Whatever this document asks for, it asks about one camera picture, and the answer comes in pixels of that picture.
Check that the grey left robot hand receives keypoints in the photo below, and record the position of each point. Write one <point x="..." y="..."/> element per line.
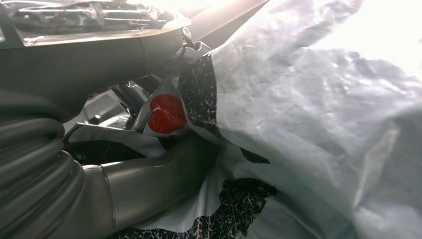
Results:
<point x="82" y="66"/>

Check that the grey printed courier parcel bag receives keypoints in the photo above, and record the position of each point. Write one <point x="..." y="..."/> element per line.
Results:
<point x="296" y="132"/>

